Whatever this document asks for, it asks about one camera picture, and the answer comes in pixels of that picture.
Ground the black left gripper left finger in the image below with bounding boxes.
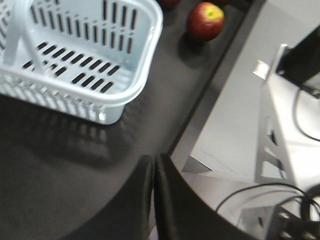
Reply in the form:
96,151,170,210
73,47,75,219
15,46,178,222
60,155,154,240

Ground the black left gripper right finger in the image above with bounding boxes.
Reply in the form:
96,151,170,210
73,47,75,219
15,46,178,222
154,153,252,240

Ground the light blue plastic basket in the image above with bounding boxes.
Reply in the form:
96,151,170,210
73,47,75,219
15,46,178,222
0,0,163,125

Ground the black wooden produce display stand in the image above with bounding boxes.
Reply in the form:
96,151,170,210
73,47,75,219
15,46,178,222
0,0,262,240

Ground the metal floor outlet plate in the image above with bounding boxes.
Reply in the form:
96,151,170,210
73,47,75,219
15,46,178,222
252,59,271,80

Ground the red apple front left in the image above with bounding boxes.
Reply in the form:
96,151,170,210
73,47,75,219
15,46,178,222
186,1,225,43

